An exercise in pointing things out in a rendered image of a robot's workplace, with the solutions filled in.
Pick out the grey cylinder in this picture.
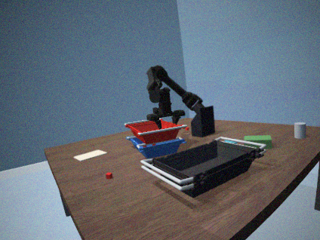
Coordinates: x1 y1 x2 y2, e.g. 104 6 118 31
294 123 306 139

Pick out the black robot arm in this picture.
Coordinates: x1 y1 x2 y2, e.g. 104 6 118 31
146 65 204 113

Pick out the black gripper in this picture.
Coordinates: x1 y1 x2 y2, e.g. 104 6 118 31
147 100 185 129

